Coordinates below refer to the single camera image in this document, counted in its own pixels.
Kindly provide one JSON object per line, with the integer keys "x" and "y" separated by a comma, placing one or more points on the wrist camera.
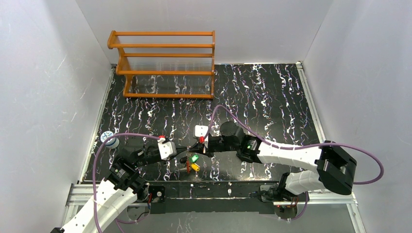
{"x": 167, "y": 148}
{"x": 200, "y": 133}

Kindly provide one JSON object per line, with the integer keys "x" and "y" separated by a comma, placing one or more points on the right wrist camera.
{"x": 200, "y": 133}

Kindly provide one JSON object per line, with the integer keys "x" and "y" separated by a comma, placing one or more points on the blue white round tin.
{"x": 111, "y": 143}

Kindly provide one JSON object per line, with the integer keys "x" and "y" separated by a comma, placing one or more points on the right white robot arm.
{"x": 324, "y": 167}

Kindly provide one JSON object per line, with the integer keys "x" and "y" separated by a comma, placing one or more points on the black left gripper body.
{"x": 152, "y": 154}

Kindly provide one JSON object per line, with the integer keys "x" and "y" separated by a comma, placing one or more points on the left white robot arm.
{"x": 106, "y": 204}

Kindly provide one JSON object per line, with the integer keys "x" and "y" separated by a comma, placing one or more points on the orange wooden rack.
{"x": 178, "y": 65}

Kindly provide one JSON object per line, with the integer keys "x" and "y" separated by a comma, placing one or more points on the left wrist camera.
{"x": 167, "y": 148}

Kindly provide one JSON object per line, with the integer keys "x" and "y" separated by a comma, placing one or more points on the aluminium frame rail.
{"x": 325, "y": 196}

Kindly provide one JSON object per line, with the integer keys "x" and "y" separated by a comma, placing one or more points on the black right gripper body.
{"x": 204, "y": 148}

